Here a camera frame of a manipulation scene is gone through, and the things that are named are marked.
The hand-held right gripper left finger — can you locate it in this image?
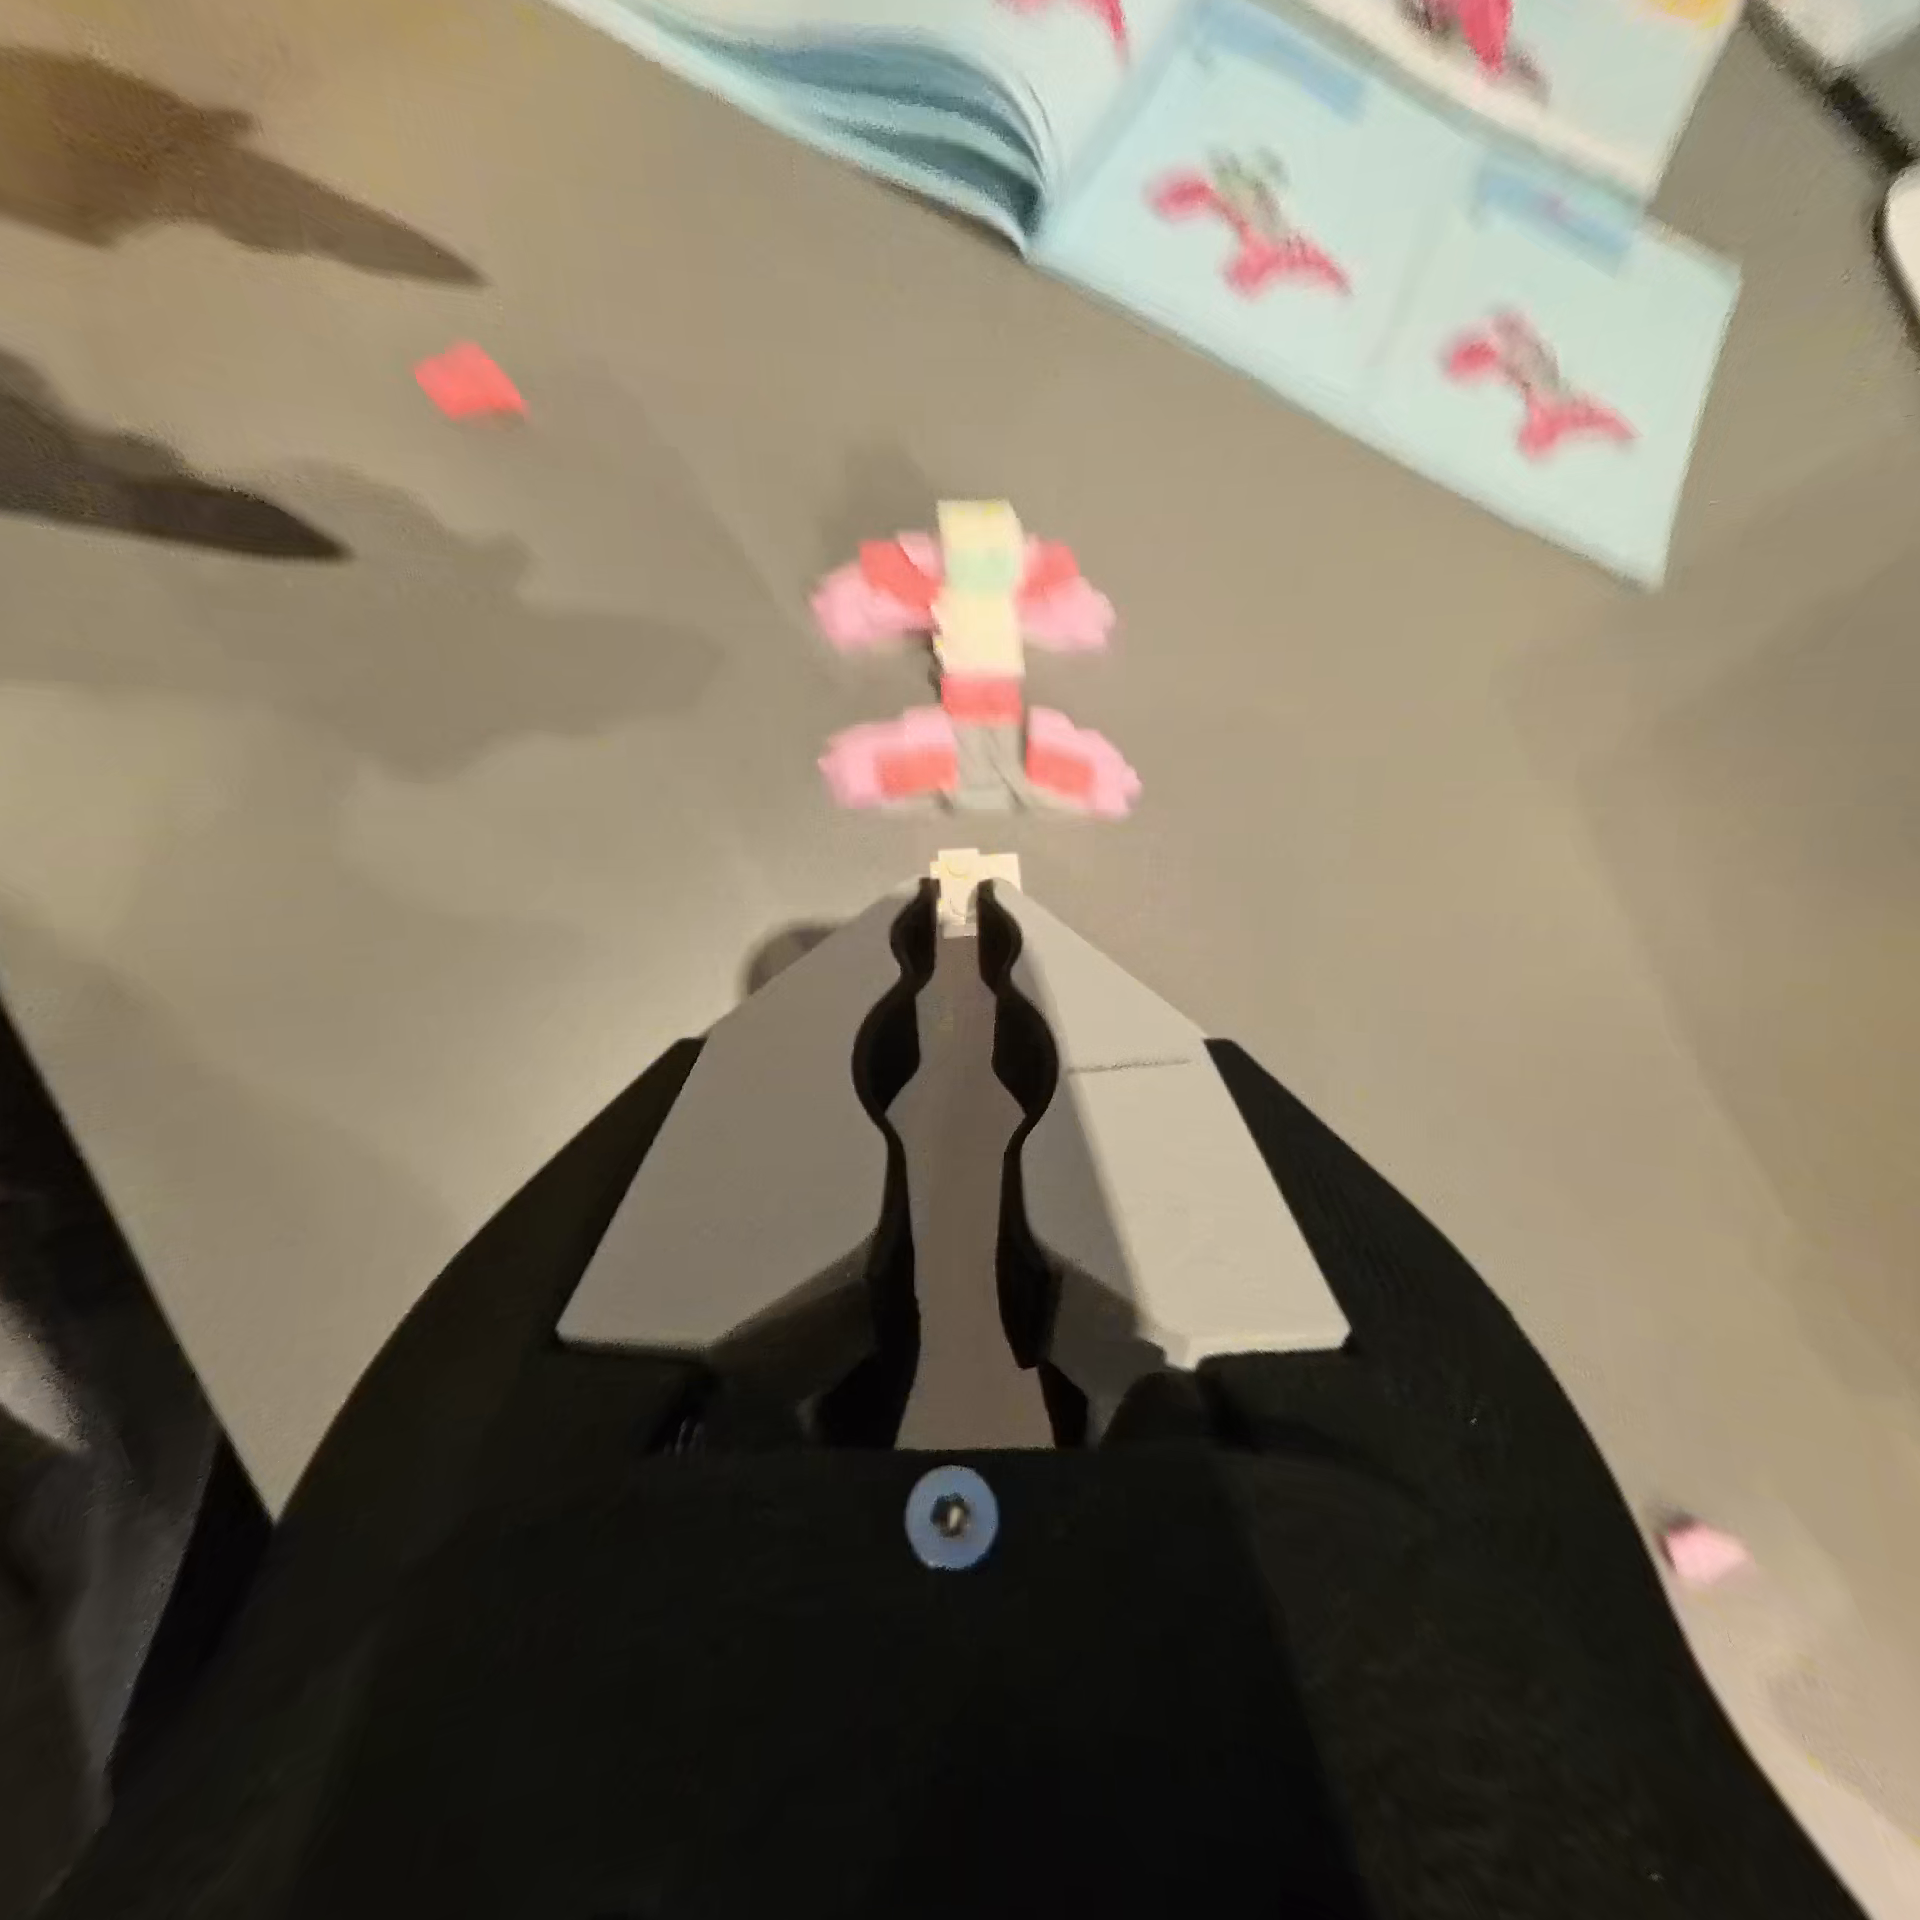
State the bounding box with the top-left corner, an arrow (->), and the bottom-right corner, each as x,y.
556,878 -> 963,1449

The small white brick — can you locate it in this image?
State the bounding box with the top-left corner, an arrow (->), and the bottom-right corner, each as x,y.
930,848 -> 1026,941

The small red brick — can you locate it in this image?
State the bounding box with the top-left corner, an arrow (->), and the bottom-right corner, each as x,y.
416,344 -> 532,425

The grey desk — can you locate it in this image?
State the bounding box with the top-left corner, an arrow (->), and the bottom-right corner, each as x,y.
0,0 -> 1920,1920

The pink brick animal model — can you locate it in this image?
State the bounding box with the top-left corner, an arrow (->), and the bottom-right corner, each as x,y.
810,498 -> 1143,821

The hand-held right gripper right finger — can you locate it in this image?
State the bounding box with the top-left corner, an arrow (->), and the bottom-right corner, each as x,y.
971,878 -> 1353,1445

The open light blue instruction booklet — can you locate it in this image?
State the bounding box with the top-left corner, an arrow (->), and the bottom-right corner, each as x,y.
563,0 -> 1744,593

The parrot cover instruction booklet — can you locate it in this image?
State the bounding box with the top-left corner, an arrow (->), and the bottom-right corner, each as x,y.
1306,0 -> 1751,198

